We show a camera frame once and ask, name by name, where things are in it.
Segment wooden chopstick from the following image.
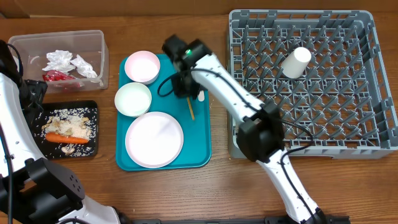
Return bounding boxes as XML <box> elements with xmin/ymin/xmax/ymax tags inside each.
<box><xmin>187</xmin><ymin>96</ymin><xmax>195</xmax><ymax>120</ymax></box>

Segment white plastic fork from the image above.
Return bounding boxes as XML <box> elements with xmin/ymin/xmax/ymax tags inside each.
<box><xmin>197</xmin><ymin>90</ymin><xmax>205</xmax><ymax>102</ymax></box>

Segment red snack wrapper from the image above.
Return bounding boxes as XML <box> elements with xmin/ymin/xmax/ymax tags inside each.
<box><xmin>42</xmin><ymin>70</ymin><xmax>82</xmax><ymax>91</ymax></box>

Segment white tissue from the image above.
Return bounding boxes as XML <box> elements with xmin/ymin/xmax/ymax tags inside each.
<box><xmin>43</xmin><ymin>50</ymin><xmax>75</xmax><ymax>75</ymax></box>
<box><xmin>70</xmin><ymin>54</ymin><xmax>98</xmax><ymax>78</ymax></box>

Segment pink bowl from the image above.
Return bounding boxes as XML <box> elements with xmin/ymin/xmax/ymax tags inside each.
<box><xmin>124</xmin><ymin>50</ymin><xmax>160</xmax><ymax>85</ymax></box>

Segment peanut shells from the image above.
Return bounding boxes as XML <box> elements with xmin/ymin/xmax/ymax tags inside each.
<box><xmin>42</xmin><ymin>116</ymin><xmax>92</xmax><ymax>155</ymax></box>

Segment orange carrot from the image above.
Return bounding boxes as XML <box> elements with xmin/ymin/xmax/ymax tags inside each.
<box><xmin>45</xmin><ymin>133</ymin><xmax>89</xmax><ymax>144</ymax></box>

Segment white bowl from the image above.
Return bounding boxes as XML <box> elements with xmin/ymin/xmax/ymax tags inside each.
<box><xmin>114</xmin><ymin>82</ymin><xmax>152</xmax><ymax>118</ymax></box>

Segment pile of white rice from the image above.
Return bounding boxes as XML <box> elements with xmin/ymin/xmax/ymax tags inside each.
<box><xmin>32</xmin><ymin>107</ymin><xmax>98</xmax><ymax>158</ymax></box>

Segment white plate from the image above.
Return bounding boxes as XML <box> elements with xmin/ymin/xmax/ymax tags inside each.
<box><xmin>125</xmin><ymin>111</ymin><xmax>184</xmax><ymax>169</ymax></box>

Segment white paper cup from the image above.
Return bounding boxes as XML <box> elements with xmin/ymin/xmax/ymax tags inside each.
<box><xmin>281</xmin><ymin>47</ymin><xmax>312</xmax><ymax>79</ymax></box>

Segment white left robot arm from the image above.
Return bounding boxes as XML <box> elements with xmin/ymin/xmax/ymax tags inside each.
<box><xmin>1</xmin><ymin>41</ymin><xmax>130</xmax><ymax>223</ymax></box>

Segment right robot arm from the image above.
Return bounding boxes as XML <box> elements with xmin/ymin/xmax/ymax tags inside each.
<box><xmin>162</xmin><ymin>35</ymin><xmax>327</xmax><ymax>223</ymax></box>

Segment grey dishwasher rack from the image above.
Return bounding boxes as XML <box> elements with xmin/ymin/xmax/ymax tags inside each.
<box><xmin>227</xmin><ymin>9</ymin><xmax>397</xmax><ymax>159</ymax></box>

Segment teal plastic tray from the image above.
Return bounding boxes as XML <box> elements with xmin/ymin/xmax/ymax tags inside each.
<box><xmin>116</xmin><ymin>54</ymin><xmax>211</xmax><ymax>171</ymax></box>

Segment black tray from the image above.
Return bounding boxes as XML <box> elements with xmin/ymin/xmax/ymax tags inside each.
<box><xmin>30</xmin><ymin>100</ymin><xmax>100</xmax><ymax>161</ymax></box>

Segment clear plastic bin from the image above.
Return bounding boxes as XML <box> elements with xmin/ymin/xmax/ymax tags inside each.
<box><xmin>8</xmin><ymin>30</ymin><xmax>109</xmax><ymax>93</ymax></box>

